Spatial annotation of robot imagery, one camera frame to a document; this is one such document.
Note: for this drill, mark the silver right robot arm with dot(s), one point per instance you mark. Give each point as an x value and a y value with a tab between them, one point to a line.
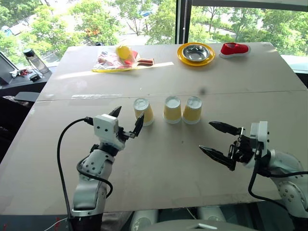
286	168

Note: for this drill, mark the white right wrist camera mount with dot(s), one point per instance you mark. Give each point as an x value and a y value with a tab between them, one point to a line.
261	134

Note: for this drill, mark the dark side table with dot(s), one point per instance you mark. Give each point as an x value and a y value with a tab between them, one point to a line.
21	83

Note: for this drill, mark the yellow paper cup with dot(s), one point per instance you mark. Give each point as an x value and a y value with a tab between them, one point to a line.
172	110
145	113
192	111

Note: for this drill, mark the small black object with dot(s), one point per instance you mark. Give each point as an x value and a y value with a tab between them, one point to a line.
33	77

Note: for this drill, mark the red child shoe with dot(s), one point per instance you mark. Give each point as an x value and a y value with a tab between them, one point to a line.
237	49

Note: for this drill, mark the yellow flat tray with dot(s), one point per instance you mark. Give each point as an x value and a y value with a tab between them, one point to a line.
110	70

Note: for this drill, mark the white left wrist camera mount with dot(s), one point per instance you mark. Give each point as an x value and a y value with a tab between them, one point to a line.
106	126

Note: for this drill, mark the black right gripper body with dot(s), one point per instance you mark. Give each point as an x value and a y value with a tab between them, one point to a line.
244	150

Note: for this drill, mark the yellow round plate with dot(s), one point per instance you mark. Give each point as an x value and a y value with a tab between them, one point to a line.
185	61

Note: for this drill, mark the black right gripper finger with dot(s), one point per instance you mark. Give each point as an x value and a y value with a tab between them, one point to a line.
217	157
226	128

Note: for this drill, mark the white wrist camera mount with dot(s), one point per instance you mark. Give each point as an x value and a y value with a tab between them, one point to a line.
261	134
106	126

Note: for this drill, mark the white crumpled paper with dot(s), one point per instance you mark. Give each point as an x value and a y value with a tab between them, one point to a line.
14	73

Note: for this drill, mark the dark window frame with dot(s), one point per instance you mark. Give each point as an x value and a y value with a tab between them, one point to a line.
184	19

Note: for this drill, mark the white rounded shape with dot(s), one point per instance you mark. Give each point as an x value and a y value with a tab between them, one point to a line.
144	220

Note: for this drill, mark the black chair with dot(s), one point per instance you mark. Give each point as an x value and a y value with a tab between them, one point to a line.
14	115

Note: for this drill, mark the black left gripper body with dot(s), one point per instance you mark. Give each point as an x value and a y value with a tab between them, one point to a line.
123	134

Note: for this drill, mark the clear water bottle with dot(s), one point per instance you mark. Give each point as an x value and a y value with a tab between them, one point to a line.
37	61

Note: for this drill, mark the clear plastic bag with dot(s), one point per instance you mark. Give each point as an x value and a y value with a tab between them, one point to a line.
107	61

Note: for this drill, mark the small red object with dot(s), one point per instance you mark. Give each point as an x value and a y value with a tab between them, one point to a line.
25	72

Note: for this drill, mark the yellow ball toy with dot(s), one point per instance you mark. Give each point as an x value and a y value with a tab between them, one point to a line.
123	52

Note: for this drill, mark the steel bowl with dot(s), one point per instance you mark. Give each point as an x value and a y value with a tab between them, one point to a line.
195	53

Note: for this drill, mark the clear tape strip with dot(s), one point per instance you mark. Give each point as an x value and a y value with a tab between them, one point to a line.
96	96

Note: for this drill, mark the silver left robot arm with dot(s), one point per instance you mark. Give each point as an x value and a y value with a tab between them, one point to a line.
86	190

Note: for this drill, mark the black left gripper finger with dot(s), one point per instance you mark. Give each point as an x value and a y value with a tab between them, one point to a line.
116	111
139	125

